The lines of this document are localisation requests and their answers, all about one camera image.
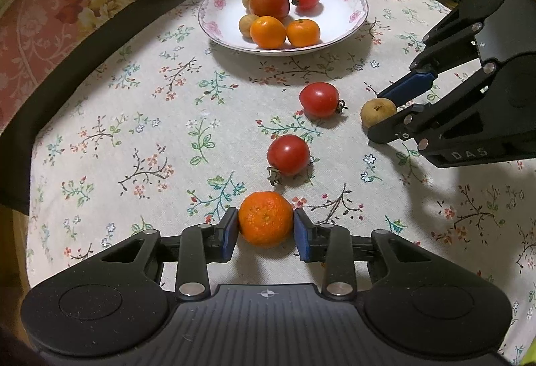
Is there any floral beige tablecloth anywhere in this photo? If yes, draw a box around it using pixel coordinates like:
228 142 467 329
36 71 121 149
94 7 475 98
25 0 536 366

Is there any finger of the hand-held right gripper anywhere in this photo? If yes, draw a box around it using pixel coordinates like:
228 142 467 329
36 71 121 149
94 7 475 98
376 0 508 104
367 59 505 157

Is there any small mandarin orange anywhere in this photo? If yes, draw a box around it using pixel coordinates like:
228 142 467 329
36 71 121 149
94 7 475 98
286 19 321 48

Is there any smooth mandarin orange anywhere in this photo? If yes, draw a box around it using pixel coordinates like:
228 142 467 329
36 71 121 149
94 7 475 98
250 16 288 49

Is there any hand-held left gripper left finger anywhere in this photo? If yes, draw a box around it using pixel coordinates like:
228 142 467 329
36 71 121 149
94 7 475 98
98 207 239 302

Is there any bumpy mandarin orange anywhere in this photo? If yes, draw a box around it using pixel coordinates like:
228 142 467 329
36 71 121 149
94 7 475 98
238 191 294 247

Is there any white floral plate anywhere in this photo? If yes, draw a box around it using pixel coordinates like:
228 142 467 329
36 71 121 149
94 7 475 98
198 0 370 57

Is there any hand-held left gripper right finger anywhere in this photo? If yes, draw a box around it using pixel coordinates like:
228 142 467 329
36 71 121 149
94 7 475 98
293 209 440 302

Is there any large dark red tomato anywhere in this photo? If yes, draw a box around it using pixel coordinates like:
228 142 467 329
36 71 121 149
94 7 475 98
249 0 291 20

